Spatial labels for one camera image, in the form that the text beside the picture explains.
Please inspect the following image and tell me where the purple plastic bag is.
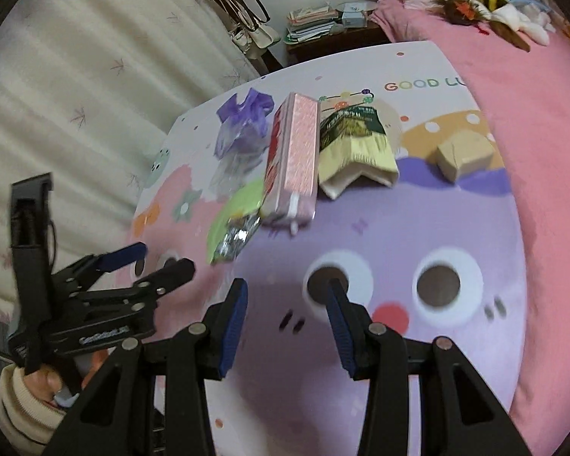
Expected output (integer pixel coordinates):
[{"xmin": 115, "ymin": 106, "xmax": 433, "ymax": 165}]
[{"xmin": 210, "ymin": 87, "xmax": 275, "ymax": 198}]

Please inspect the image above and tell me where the small tan cardboard box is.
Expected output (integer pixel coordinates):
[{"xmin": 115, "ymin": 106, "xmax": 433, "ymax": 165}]
[{"xmin": 435, "ymin": 130, "xmax": 495, "ymax": 183}]

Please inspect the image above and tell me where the pink bed blanket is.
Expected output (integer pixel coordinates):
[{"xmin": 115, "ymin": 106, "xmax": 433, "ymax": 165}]
[{"xmin": 373, "ymin": 0, "xmax": 570, "ymax": 455}]

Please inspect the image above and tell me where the white floral curtain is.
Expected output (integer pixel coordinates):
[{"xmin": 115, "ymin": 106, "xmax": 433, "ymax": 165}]
[{"xmin": 0, "ymin": 0, "xmax": 257, "ymax": 321}]

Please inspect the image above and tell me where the cartoon monster tablecloth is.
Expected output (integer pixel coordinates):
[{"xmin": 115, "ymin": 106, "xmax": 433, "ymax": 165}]
[{"xmin": 119, "ymin": 41, "xmax": 526, "ymax": 455}]

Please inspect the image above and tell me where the red pink snack box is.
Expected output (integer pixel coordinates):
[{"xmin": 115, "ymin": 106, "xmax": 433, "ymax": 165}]
[{"xmin": 259, "ymin": 93, "xmax": 319, "ymax": 235}]

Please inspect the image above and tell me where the wooden coat rack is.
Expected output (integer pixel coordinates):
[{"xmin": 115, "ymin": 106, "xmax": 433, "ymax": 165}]
[{"xmin": 212, "ymin": 0, "xmax": 281, "ymax": 60}]

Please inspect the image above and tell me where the person's left hand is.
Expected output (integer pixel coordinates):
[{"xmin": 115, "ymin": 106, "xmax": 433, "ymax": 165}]
[{"xmin": 23, "ymin": 349, "xmax": 110, "ymax": 409}]

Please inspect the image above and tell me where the green foil snack wrapper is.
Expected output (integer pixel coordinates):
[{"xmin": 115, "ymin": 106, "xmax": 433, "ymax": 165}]
[{"xmin": 207, "ymin": 179, "xmax": 263, "ymax": 264}]

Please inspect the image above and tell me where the stack of books papers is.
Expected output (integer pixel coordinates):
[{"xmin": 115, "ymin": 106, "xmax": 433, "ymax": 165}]
[{"xmin": 284, "ymin": 0, "xmax": 379, "ymax": 44}]

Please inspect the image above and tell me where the pile of plush toys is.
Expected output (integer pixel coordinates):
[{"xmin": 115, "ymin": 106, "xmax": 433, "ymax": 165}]
[{"xmin": 435, "ymin": 0, "xmax": 555, "ymax": 52}]

